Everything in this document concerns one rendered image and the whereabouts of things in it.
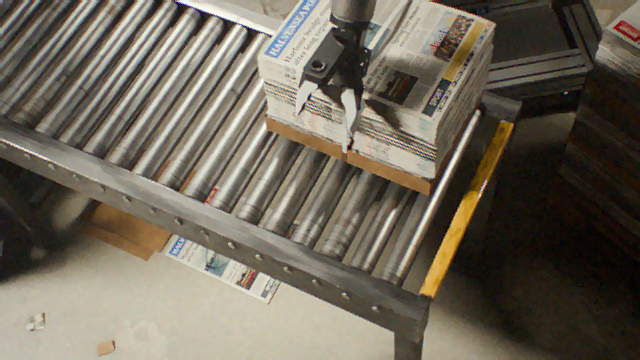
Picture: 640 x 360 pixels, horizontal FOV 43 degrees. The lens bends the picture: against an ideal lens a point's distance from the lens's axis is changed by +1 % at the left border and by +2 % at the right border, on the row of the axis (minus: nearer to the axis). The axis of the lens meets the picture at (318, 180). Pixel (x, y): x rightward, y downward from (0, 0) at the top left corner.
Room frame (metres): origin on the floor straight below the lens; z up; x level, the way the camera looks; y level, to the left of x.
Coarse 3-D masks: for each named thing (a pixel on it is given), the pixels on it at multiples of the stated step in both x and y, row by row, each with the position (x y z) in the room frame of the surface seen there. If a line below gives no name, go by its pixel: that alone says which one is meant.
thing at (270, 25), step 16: (160, 0) 1.43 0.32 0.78; (176, 0) 1.41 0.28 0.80; (192, 0) 1.40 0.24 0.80; (208, 0) 1.39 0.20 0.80; (208, 16) 1.36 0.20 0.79; (224, 16) 1.34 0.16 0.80; (240, 16) 1.33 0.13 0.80; (256, 16) 1.32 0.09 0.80; (256, 32) 1.28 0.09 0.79; (272, 32) 1.26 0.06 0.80; (496, 96) 0.99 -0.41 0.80; (496, 112) 0.95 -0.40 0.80; (512, 112) 0.94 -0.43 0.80; (480, 128) 0.96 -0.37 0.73; (496, 128) 0.94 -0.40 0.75
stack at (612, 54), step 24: (624, 24) 1.11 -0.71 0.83; (600, 48) 1.11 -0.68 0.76; (624, 48) 1.06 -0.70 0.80; (600, 72) 1.09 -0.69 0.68; (624, 72) 1.04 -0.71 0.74; (624, 96) 1.03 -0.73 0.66; (576, 120) 1.10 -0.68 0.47; (600, 120) 1.05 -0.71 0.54; (624, 120) 1.01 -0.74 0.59; (600, 144) 1.04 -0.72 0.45; (624, 144) 0.99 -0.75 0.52; (576, 168) 1.07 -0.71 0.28; (600, 168) 1.02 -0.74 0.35; (624, 168) 0.97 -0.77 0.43; (552, 192) 1.10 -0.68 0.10; (600, 192) 1.00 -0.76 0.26; (624, 192) 0.95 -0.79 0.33; (576, 216) 1.02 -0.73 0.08; (624, 216) 0.92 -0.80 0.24; (600, 240) 0.96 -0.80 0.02; (624, 240) 0.91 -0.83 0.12; (624, 264) 0.87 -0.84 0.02
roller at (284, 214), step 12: (312, 156) 0.91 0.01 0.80; (324, 156) 0.91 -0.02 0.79; (300, 168) 0.89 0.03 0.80; (312, 168) 0.88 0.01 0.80; (300, 180) 0.86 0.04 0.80; (312, 180) 0.86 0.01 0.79; (288, 192) 0.83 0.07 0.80; (300, 192) 0.83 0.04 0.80; (276, 204) 0.81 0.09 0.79; (288, 204) 0.80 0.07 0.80; (300, 204) 0.81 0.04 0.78; (276, 216) 0.78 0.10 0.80; (288, 216) 0.78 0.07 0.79; (264, 228) 0.76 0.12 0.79; (276, 228) 0.75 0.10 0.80; (288, 228) 0.76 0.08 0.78
